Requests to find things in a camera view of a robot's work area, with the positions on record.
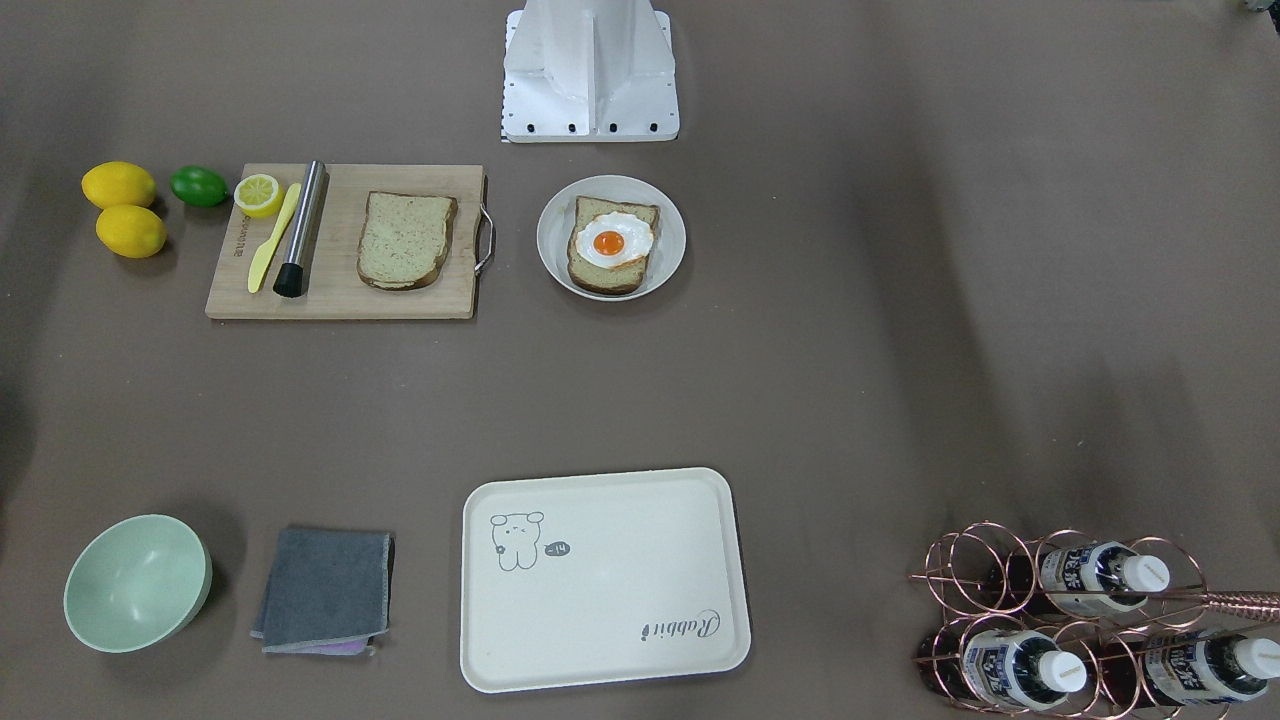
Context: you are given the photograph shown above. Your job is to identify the grey folded cloth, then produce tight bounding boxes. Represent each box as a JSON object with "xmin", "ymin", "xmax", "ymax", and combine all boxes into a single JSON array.
[{"xmin": 250, "ymin": 527, "xmax": 396, "ymax": 656}]

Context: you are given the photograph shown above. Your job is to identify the cream rabbit tray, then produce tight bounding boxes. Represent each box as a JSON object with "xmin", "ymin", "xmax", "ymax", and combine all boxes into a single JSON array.
[{"xmin": 460, "ymin": 468, "xmax": 753, "ymax": 694}]

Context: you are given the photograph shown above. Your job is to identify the bread slice bottom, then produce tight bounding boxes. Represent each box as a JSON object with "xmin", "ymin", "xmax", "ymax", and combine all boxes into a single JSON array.
[{"xmin": 566, "ymin": 195, "xmax": 660, "ymax": 296}]

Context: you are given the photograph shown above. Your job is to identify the bread slice top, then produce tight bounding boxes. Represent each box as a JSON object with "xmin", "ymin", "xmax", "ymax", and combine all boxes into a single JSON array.
[{"xmin": 356, "ymin": 191, "xmax": 458, "ymax": 291}]

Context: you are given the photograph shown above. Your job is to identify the yellow lemon upper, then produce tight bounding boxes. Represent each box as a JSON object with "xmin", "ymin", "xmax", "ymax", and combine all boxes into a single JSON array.
[{"xmin": 81, "ymin": 161, "xmax": 157, "ymax": 209}]

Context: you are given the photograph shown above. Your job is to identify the white round plate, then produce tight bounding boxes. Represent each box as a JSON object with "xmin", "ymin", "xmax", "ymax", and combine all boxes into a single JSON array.
[{"xmin": 536, "ymin": 176, "xmax": 686, "ymax": 302}]

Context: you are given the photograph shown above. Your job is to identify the mint green bowl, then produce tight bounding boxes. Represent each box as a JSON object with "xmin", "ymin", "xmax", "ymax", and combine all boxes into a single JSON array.
[{"xmin": 63, "ymin": 514, "xmax": 212, "ymax": 653}]

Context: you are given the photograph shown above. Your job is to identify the steel muddler black tip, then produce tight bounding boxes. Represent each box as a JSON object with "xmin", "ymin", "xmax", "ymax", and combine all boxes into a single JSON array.
[{"xmin": 273, "ymin": 160, "xmax": 329, "ymax": 299}]

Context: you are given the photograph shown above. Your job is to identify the fried egg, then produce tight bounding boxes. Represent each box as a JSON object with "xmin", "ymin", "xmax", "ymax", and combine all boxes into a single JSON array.
[{"xmin": 570, "ymin": 211, "xmax": 657, "ymax": 270}]

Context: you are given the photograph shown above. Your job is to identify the copper wire bottle rack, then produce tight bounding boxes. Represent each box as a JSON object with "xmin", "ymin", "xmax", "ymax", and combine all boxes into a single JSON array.
[{"xmin": 913, "ymin": 521, "xmax": 1277, "ymax": 719}]

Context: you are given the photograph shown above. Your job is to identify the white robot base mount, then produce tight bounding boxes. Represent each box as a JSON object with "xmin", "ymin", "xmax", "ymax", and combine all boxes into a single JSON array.
[{"xmin": 500, "ymin": 1, "xmax": 680, "ymax": 143}]

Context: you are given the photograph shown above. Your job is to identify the yellow lemon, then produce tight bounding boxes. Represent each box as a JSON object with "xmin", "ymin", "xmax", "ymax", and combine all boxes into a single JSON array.
[
  {"xmin": 81, "ymin": 161, "xmax": 157, "ymax": 209},
  {"xmin": 95, "ymin": 204, "xmax": 168, "ymax": 259}
]

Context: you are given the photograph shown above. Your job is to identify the tea bottle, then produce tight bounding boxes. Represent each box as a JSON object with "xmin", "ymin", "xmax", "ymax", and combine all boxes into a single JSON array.
[
  {"xmin": 983, "ymin": 541, "xmax": 1171, "ymax": 619},
  {"xmin": 1100, "ymin": 629, "xmax": 1279, "ymax": 708},
  {"xmin": 914, "ymin": 629, "xmax": 1088, "ymax": 712}
]

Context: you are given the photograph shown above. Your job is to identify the yellow lemon lower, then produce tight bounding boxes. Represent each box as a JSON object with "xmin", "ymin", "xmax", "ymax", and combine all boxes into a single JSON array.
[{"xmin": 95, "ymin": 204, "xmax": 168, "ymax": 259}]

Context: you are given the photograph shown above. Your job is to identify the bread slice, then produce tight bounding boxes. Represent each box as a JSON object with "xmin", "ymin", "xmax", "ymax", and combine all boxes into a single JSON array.
[
  {"xmin": 356, "ymin": 191, "xmax": 458, "ymax": 291},
  {"xmin": 566, "ymin": 195, "xmax": 660, "ymax": 296}
]

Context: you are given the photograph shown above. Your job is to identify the wooden cutting board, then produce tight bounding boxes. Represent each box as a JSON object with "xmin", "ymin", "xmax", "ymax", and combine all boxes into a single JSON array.
[{"xmin": 205, "ymin": 163, "xmax": 485, "ymax": 320}]

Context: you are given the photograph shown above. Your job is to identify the tea bottle upper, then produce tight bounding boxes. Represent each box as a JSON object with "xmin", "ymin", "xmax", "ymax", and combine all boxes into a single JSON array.
[{"xmin": 983, "ymin": 541, "xmax": 1171, "ymax": 619}]

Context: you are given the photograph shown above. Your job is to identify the half cut lemon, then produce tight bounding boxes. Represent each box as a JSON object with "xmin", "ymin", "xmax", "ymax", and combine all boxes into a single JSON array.
[{"xmin": 233, "ymin": 173, "xmax": 285, "ymax": 218}]

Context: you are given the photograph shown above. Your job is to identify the yellow plastic knife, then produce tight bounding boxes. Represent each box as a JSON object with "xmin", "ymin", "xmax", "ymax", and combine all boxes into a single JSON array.
[{"xmin": 246, "ymin": 183, "xmax": 302, "ymax": 293}]

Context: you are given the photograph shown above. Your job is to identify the green lime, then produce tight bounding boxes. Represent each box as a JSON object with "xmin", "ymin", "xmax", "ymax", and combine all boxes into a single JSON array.
[{"xmin": 169, "ymin": 165, "xmax": 230, "ymax": 208}]

